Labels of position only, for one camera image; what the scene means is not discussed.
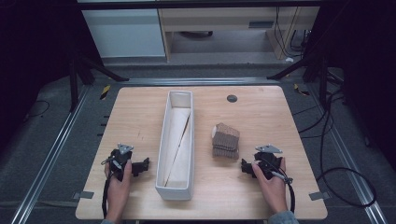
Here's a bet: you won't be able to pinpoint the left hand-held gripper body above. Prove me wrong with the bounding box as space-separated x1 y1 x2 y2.
108 143 135 183

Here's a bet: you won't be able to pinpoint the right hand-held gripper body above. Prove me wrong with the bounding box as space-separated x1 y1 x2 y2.
253 143 284 181

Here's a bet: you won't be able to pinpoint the stack of brown cards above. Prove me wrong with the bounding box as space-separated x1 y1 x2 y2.
211 122 241 161

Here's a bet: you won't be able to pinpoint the long white storage box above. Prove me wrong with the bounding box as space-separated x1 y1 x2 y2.
154 90 196 202

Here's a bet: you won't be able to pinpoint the person's left hand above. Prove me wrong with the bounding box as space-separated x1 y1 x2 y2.
104 160 134 217

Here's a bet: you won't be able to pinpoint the person's right hand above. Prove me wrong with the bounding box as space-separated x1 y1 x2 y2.
251 156 290 216

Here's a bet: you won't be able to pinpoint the grey tape piece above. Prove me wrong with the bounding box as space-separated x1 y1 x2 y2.
308 190 332 202
72 190 95 201

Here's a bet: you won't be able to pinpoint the yellow black tape strip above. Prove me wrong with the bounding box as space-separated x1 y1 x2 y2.
99 84 112 101
292 82 311 97

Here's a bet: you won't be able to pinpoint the black metal stand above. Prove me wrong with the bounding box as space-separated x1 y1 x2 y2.
266 46 345 108
66 46 131 114

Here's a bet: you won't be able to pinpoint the white cabinet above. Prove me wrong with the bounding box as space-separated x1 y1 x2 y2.
80 7 166 59

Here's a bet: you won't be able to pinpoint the light wooden desk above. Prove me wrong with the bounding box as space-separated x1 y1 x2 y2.
157 5 321 62

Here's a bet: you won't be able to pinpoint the right hand-held gripper cable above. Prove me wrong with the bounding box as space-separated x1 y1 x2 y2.
261 159 296 215

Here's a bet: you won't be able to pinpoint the hand-held gripper cable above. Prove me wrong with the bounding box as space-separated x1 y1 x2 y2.
261 159 296 215
100 157 116 219

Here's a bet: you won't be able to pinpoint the left hand-held gripper cable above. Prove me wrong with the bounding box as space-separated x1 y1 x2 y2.
100 157 116 219

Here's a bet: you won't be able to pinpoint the thick black floor cable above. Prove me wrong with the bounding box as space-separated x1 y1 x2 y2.
292 88 378 209

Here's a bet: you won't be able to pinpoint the metal floor rail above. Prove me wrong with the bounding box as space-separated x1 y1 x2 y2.
9 84 92 224
306 83 390 224
122 77 281 87

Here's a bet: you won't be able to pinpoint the thin black floor cable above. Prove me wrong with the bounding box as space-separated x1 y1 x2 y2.
21 99 51 123

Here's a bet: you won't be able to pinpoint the black hanging desk cables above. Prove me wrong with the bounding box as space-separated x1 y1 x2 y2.
273 6 313 60

